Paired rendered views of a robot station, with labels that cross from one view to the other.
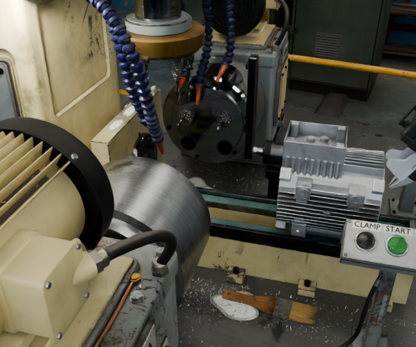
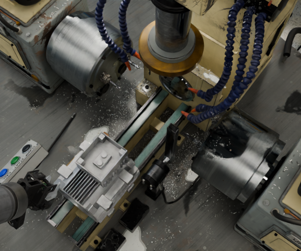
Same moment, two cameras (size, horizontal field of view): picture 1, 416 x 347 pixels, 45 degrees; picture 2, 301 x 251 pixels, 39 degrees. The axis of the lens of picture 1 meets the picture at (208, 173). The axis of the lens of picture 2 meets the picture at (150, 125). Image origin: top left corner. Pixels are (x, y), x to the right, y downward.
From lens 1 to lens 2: 1.49 m
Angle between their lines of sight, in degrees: 70
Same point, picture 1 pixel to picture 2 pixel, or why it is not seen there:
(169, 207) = (69, 54)
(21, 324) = not seen: outside the picture
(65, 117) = not seen: hidden behind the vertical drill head
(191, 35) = (142, 55)
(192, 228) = (68, 70)
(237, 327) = (82, 131)
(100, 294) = (12, 9)
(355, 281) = not seen: hidden behind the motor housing
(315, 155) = (88, 150)
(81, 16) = (221, 6)
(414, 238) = (11, 169)
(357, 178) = (72, 177)
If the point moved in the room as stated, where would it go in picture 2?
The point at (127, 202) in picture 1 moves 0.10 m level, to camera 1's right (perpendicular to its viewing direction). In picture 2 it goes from (70, 32) to (55, 56)
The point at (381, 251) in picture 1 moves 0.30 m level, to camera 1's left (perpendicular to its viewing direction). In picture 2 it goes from (19, 154) to (63, 76)
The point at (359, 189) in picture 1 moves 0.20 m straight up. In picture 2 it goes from (63, 172) to (49, 149)
